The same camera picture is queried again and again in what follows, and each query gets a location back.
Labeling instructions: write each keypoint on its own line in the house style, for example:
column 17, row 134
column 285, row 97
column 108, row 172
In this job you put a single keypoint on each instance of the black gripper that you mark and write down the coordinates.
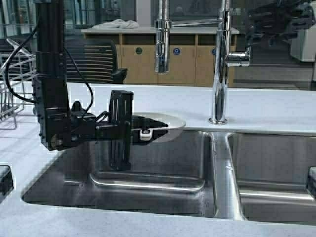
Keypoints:
column 117, row 129

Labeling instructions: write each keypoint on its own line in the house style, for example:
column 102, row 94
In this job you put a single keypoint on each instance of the white frying pan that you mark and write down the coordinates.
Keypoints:
column 174, row 129

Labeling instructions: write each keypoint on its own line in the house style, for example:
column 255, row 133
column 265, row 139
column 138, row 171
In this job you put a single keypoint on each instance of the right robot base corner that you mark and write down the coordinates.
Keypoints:
column 311, row 181

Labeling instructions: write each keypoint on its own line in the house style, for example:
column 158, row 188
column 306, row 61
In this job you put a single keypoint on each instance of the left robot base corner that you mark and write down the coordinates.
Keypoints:
column 6, row 182

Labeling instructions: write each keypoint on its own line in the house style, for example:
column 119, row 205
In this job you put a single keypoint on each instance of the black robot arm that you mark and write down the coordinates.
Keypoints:
column 64, row 125

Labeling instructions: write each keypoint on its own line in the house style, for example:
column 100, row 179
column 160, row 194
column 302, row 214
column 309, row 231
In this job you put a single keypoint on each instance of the black slatted office chair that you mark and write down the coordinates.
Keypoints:
column 95, row 59

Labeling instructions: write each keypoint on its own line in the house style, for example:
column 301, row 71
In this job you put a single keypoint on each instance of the wooden recycling cabinet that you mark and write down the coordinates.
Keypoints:
column 192, row 54

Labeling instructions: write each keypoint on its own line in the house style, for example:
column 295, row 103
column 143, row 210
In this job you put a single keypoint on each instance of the white crumpled cloth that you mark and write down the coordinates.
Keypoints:
column 118, row 23

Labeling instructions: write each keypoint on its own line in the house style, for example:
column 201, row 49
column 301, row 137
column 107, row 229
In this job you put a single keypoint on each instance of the chrome pull-down spray head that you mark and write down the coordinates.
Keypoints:
column 163, row 25

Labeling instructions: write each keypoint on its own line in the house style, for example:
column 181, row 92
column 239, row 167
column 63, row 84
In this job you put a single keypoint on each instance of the chrome faucet column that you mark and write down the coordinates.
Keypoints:
column 224, row 59

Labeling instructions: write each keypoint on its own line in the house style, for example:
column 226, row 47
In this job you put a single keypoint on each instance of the stainless double sink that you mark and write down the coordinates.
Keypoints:
column 239, row 176

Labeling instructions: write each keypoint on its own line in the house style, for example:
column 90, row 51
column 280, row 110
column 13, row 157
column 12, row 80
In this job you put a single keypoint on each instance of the white appliance in background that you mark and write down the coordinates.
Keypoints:
column 303, row 48

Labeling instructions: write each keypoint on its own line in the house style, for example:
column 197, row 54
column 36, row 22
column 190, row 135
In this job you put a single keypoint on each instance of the wire dish rack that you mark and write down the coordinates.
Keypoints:
column 22, row 69

